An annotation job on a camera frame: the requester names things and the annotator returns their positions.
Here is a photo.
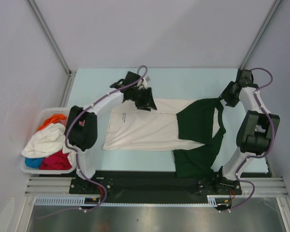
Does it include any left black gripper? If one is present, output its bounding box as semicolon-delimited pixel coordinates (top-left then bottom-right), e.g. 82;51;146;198
130;87;157;112

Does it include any white green raglan t-shirt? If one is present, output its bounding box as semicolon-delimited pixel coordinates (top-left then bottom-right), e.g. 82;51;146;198
103;98;226;178

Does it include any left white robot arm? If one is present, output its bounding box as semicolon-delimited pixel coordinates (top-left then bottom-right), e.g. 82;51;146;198
65;65;157;194

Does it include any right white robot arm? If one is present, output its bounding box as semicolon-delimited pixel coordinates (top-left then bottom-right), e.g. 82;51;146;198
213;70;280;194

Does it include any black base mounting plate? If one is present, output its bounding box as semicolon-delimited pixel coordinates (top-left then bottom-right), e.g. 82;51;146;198
69;171;242;204

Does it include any orange t-shirt in basket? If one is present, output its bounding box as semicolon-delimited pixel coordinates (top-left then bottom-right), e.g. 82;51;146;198
37;114;67;131

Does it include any white t-shirt in basket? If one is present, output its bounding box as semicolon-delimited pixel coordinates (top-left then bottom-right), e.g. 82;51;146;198
21;123;75;166

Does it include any red t-shirt in basket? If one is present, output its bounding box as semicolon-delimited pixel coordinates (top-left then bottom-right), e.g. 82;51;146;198
39;150;72;170

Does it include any blue t-shirt in basket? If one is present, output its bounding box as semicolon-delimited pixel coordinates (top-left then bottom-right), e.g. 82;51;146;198
25;158;44;169

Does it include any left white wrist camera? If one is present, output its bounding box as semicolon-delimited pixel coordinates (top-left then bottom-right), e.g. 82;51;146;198
137;75;150;88

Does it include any left aluminium frame post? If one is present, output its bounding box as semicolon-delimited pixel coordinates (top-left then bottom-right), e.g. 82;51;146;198
26;0;76;107

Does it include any aluminium frame post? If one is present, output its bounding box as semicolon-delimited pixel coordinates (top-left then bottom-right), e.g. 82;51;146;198
238;0;284;70
26;0;76;107

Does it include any right aluminium frame post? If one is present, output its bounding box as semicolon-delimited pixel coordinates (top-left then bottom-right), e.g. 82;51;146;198
238;0;284;70

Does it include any white slotted cable duct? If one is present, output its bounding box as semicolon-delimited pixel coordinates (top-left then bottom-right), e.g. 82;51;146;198
35;196;230;207

